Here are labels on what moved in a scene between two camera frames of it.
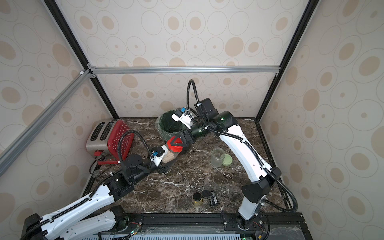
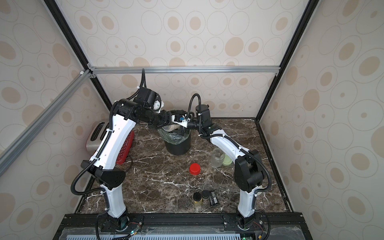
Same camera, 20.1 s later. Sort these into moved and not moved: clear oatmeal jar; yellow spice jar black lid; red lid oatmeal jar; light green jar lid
Moved: red lid oatmeal jar
Not moved: light green jar lid; yellow spice jar black lid; clear oatmeal jar
